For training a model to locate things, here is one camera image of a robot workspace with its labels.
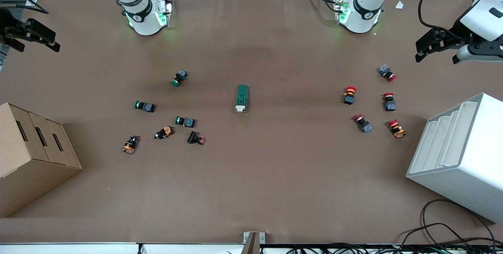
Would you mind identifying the green load switch white handle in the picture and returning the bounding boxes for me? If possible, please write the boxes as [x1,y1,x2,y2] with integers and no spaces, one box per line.
[235,84,250,113]

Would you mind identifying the red push button blue block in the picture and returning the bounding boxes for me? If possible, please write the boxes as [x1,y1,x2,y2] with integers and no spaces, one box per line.
[352,114,373,133]
[378,64,397,82]
[383,93,397,112]

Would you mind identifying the red push button orange block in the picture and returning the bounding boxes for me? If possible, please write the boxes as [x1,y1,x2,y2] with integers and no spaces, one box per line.
[387,119,406,139]

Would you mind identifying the red yellow emergency stop button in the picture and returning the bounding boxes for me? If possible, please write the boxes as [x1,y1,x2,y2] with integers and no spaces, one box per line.
[343,86,357,105]

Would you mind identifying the white stepped rack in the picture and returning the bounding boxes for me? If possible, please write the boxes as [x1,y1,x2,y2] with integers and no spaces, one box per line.
[406,93,503,224]

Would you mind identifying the slotted cardboard box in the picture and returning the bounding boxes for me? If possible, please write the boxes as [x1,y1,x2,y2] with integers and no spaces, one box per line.
[0,102,83,218]

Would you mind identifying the black square push button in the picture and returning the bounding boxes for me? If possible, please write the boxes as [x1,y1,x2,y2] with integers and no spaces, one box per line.
[187,131,206,145]

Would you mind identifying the brown paper table cover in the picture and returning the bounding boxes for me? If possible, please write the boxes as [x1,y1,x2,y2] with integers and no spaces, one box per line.
[0,0,503,245]

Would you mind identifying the green push button switch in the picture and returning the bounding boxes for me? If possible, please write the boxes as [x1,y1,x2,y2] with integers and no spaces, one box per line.
[174,116,196,128]
[171,69,188,87]
[134,101,156,113]

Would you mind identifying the black orange push button switch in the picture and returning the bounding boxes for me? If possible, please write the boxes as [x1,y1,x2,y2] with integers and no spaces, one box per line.
[154,126,174,140]
[122,135,140,155]

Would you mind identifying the black looped cable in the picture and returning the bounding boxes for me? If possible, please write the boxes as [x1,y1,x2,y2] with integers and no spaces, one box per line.
[399,199,497,247]

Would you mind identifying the black cable bundle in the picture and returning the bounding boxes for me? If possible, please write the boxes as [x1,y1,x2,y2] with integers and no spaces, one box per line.
[275,241,503,254]

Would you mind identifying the white table edge rail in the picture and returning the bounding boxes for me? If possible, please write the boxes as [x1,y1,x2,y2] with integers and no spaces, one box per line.
[0,242,291,254]

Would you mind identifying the aluminium camera mount post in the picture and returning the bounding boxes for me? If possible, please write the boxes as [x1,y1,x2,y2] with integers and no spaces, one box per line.
[242,232,266,254]

